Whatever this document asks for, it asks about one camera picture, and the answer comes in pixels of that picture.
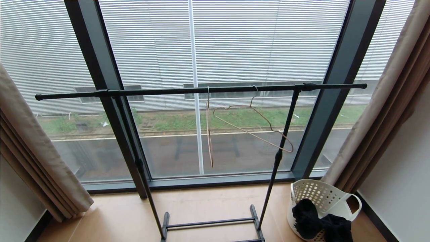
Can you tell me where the pink clothes hanger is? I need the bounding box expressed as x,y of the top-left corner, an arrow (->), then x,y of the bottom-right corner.
213,84 -> 294,154
205,86 -> 215,168

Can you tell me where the black clothes rack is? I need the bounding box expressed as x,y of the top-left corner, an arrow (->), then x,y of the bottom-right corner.
35,82 -> 367,242

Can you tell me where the white laundry basket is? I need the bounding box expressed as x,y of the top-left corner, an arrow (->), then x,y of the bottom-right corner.
287,178 -> 363,242

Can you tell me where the heap of black clothes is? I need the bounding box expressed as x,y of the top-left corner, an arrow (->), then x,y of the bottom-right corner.
292,199 -> 354,242

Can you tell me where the window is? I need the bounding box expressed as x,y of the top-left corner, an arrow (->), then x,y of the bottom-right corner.
0,0 -> 417,194

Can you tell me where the beige curtain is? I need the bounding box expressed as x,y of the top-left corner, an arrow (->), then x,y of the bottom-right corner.
321,0 -> 430,194
0,63 -> 95,223

